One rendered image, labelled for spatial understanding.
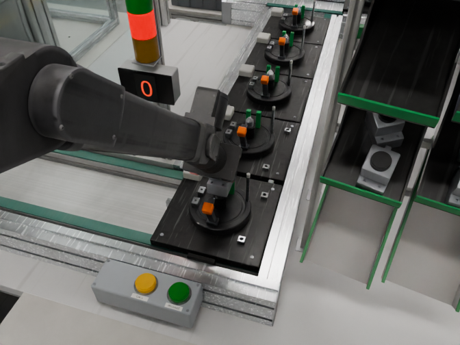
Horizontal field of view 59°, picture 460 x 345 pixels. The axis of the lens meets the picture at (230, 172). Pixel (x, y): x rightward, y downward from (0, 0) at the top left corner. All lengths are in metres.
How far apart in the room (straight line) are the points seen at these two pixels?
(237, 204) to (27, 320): 0.50
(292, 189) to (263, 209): 0.11
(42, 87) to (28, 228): 0.80
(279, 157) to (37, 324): 0.67
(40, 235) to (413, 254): 0.77
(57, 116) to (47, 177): 0.97
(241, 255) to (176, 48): 1.14
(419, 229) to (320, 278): 0.26
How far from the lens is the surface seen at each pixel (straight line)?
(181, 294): 0.81
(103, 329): 0.94
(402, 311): 0.99
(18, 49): 0.23
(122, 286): 0.86
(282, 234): 0.92
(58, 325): 0.97
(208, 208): 0.80
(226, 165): 0.74
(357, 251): 0.83
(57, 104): 0.22
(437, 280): 0.86
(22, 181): 1.20
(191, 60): 1.70
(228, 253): 0.86
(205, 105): 0.65
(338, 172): 0.71
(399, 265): 0.85
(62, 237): 0.97
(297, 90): 1.32
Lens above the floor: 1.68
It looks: 44 degrees down
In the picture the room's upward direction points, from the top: straight up
